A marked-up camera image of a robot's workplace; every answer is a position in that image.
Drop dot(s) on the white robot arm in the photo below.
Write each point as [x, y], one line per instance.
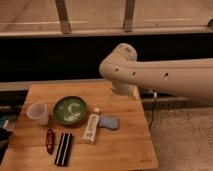
[191, 78]

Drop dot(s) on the blue sponge piece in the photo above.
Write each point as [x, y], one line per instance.
[108, 122]

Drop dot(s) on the green bowl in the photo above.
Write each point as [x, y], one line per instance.
[70, 110]

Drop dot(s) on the white toothpaste tube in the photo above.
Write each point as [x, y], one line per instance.
[91, 128]

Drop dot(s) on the translucent plastic cup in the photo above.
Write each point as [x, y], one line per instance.
[38, 112]

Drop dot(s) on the black white striped box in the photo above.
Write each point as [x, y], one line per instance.
[63, 150]

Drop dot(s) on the right wooden frame post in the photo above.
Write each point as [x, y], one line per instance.
[128, 15]

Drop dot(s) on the wooden frame post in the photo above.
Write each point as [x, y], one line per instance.
[128, 15]
[63, 16]

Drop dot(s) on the left wooden frame post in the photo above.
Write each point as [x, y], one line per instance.
[63, 16]

